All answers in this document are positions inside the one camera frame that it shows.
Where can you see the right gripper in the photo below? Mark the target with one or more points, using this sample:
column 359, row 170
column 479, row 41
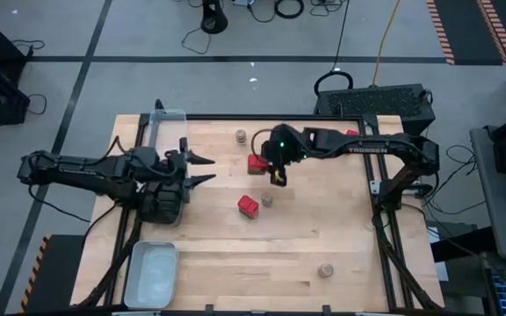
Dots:
column 281, row 147

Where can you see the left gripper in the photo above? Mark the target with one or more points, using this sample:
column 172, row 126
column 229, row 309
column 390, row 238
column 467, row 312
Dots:
column 175, row 167

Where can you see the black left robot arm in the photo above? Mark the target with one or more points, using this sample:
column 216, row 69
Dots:
column 81, row 171

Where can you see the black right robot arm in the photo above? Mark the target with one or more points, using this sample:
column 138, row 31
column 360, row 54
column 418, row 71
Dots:
column 367, row 147

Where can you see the clear plastic bin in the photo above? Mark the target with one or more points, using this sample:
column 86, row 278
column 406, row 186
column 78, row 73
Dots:
column 167, row 127

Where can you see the dark grey plastic bin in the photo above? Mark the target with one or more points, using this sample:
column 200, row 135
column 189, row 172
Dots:
column 161, row 220

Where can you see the black perforated computer case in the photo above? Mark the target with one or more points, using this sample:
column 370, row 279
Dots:
column 373, row 105

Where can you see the light grey plastic bin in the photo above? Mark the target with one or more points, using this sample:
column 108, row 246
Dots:
column 152, row 274

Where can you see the black stand base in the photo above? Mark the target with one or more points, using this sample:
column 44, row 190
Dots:
column 213, row 17

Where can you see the black floor box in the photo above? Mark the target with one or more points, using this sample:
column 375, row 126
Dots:
column 459, row 241

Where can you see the grey desk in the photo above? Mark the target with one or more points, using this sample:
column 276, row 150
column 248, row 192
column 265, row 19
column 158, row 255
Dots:
column 499, row 210

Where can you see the black aluminium table frame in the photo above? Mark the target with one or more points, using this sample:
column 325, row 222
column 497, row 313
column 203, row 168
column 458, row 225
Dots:
column 235, row 117

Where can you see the silver mounting bracket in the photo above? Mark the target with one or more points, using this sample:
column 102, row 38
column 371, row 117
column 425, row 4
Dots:
column 375, row 187

